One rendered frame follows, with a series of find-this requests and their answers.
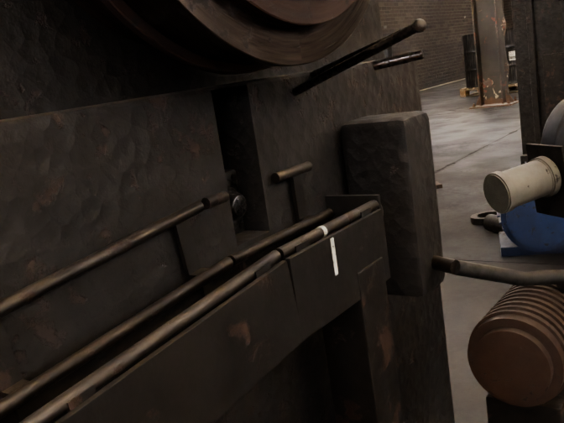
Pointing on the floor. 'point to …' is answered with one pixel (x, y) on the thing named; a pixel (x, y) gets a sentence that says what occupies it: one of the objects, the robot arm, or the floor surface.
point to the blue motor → (530, 232)
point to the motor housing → (521, 356)
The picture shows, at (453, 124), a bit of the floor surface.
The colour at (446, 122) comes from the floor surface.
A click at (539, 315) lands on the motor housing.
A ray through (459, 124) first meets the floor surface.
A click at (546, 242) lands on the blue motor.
